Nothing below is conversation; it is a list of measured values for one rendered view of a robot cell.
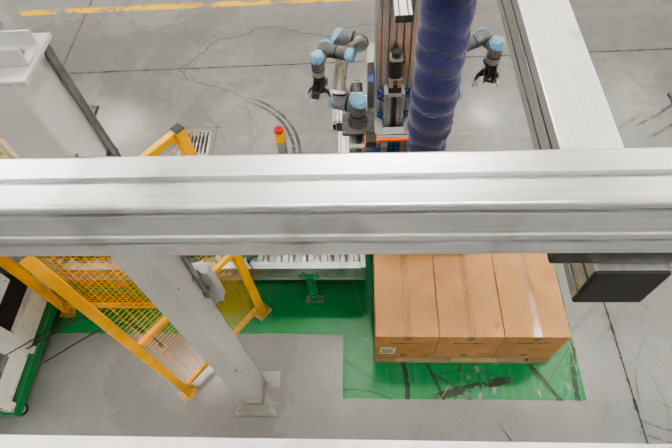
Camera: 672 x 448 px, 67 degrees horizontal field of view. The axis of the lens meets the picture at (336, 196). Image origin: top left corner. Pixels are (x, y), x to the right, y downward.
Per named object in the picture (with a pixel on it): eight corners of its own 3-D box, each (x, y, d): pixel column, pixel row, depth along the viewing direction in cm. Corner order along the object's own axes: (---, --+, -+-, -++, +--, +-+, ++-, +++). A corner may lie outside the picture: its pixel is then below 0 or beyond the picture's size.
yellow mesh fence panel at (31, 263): (187, 403, 355) (12, 273, 181) (177, 394, 359) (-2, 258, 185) (272, 309, 390) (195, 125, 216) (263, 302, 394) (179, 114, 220)
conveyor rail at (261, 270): (41, 281, 369) (26, 269, 353) (43, 274, 372) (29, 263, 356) (361, 280, 356) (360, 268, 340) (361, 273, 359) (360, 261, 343)
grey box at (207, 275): (182, 300, 239) (161, 273, 215) (184, 290, 242) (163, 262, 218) (224, 300, 238) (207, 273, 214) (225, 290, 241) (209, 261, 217)
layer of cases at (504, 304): (374, 356, 352) (375, 336, 319) (372, 230, 408) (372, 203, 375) (551, 356, 346) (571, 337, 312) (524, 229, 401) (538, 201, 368)
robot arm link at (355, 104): (363, 119, 341) (363, 105, 330) (344, 115, 344) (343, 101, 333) (368, 107, 348) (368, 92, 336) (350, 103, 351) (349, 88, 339)
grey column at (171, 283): (233, 416, 349) (-100, 110, 100) (239, 371, 365) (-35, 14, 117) (277, 416, 347) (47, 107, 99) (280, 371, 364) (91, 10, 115)
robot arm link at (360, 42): (372, 51, 323) (351, 67, 281) (356, 48, 325) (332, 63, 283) (375, 32, 317) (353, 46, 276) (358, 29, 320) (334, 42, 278)
